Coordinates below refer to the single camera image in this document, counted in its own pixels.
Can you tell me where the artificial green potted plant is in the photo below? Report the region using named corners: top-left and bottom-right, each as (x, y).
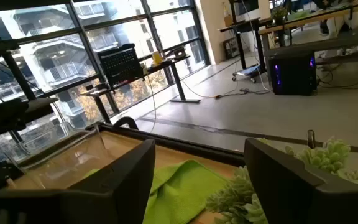
top-left (205, 136), bottom-right (358, 224)

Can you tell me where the orange floor cable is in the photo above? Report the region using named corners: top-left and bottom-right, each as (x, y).
top-left (181, 79), bottom-right (222, 100)

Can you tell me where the small wheeled dolly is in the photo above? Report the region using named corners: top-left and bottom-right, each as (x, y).
top-left (231, 63), bottom-right (260, 84)

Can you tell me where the wood top workbench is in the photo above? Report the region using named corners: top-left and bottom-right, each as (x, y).
top-left (258, 0), bottom-right (358, 85)

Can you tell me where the clear plastic basket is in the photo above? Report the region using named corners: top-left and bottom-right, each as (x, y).
top-left (3, 122), bottom-right (144, 190)

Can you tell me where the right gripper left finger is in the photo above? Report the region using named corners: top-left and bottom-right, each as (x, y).
top-left (0, 138), bottom-right (157, 224)

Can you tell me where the black perforated panel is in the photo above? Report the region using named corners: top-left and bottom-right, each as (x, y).
top-left (97, 43), bottom-right (145, 90)

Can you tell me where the yellow cup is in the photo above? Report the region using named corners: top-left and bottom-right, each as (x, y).
top-left (152, 50), bottom-right (163, 66)

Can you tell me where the large glass window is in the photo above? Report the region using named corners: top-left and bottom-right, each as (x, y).
top-left (0, 0), bottom-right (211, 156)

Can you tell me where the black frame bracket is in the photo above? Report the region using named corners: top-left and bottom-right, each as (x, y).
top-left (306, 129), bottom-right (316, 149)
top-left (112, 116), bottom-right (139, 131)

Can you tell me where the black computer tower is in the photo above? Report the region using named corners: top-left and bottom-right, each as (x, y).
top-left (267, 52), bottom-right (318, 96)

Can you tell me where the small potted desk plant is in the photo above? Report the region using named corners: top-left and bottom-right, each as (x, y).
top-left (271, 6), bottom-right (289, 26)

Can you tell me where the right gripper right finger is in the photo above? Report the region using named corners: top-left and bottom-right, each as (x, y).
top-left (243, 138), bottom-right (358, 224)

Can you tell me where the green microfiber towel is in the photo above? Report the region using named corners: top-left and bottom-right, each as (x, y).
top-left (143, 159), bottom-right (229, 224)

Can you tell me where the black standing desk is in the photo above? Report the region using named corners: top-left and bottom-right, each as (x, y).
top-left (219, 17), bottom-right (275, 71)
top-left (81, 55), bottom-right (201, 125)

